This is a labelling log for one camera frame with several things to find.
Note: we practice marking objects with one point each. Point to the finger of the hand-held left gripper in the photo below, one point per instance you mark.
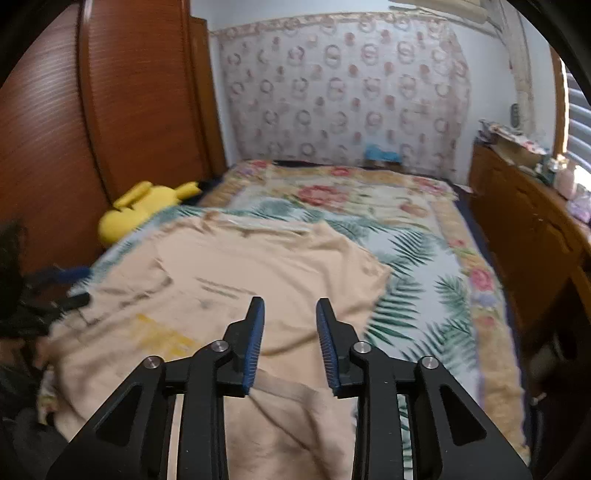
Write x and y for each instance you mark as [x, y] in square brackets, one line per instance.
[74, 274]
[76, 301]

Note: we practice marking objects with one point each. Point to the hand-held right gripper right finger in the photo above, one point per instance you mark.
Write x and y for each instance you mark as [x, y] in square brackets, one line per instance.
[327, 350]

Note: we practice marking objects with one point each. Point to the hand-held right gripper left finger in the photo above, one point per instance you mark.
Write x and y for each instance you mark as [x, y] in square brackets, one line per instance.
[253, 350]

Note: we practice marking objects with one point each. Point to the beige shirt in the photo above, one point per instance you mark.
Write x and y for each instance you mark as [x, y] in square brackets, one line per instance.
[277, 267]

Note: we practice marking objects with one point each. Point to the yellow plush toy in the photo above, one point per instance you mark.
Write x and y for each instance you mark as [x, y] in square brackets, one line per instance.
[124, 221]

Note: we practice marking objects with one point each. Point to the floral fleece blanket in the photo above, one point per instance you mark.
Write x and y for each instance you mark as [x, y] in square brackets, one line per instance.
[360, 194]

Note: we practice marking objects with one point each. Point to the wooden wardrobe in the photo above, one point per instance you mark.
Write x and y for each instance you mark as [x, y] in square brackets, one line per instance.
[138, 92]

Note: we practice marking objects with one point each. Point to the blue cloth item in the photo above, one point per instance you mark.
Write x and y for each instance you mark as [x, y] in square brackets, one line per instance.
[381, 153]

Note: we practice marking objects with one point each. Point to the wooden dresser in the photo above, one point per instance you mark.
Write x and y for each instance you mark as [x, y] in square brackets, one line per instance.
[521, 217]

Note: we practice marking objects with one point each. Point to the pile of papers and boxes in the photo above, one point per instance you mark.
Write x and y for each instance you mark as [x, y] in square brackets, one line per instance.
[512, 138]

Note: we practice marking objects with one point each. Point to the pink bottle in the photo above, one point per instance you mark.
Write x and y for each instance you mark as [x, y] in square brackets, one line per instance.
[566, 182]

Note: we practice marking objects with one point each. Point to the lace curtain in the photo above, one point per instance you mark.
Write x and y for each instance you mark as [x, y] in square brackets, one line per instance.
[521, 69]

